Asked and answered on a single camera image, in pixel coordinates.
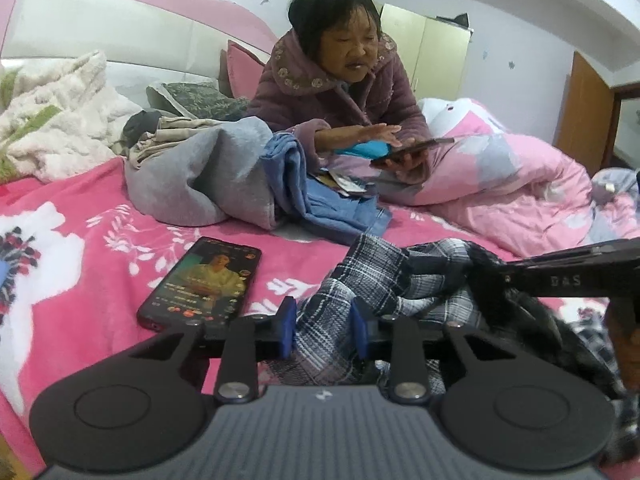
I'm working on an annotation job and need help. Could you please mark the black white plaid pants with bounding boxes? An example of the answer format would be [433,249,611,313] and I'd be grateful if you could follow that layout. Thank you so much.
[270,232,640,466]

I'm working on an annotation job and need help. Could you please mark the wooden door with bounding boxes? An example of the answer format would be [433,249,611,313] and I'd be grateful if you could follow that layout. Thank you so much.
[552,50,616,171]

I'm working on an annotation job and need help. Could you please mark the pink white headboard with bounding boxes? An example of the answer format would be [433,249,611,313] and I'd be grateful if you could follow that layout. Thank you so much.
[0,0,281,106]

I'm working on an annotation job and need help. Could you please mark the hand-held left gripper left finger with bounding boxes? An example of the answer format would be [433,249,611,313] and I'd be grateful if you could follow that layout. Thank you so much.
[127,296,298,405]

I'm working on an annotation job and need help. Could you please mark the beige folded cloth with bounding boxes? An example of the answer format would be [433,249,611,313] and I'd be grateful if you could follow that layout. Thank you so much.
[127,117,211,168]

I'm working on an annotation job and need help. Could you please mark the person's right hand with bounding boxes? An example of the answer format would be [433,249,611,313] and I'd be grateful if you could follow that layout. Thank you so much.
[604,300,640,391]

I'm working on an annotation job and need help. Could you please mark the cream fleece blanket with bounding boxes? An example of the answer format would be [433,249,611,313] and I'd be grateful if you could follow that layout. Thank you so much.
[0,50,143,183]

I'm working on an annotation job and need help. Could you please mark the pink floral blanket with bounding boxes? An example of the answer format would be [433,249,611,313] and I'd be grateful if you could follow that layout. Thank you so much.
[0,157,640,480]

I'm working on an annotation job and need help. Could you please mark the pink grey duvet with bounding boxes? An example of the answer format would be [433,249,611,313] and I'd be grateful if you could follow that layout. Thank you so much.
[320,97,640,246]

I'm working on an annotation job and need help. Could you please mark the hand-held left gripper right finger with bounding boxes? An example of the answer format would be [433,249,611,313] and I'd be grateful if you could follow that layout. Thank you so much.
[350,297,516,405]

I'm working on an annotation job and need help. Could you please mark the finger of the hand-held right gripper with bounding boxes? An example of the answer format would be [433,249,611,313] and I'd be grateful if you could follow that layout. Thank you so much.
[472,239,640,281]

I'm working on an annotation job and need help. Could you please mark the green patterned pillow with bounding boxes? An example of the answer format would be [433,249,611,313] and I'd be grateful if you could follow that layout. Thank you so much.
[146,81,251,122]

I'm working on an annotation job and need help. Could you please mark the grey fleece garment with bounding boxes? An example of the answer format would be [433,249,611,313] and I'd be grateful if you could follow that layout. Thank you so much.
[124,117,281,231]

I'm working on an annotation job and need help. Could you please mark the dark grey cloth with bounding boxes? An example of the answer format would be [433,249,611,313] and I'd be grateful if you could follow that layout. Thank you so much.
[121,109,163,157]

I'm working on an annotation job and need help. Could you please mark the cream wardrobe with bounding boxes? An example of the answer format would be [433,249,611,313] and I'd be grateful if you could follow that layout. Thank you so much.
[380,2,473,103]

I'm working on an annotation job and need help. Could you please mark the dark framed mirror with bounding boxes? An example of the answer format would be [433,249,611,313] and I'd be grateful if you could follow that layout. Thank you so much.
[610,82,640,171]

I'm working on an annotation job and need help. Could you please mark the teal cloth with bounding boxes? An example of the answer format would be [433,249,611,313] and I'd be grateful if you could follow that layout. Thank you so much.
[334,141,388,158]

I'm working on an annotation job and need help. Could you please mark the black smartphone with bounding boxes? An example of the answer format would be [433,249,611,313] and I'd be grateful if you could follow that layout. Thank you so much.
[136,236,262,333]

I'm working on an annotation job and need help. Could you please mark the pink pillow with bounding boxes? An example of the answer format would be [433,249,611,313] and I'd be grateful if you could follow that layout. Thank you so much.
[220,40,268,98]

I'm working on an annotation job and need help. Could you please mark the small printed packet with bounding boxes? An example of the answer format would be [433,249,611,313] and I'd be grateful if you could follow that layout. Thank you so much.
[312,169,368,197]

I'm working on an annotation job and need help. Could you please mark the blue denim garment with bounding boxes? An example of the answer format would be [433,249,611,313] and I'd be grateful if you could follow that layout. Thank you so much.
[262,132,393,246]

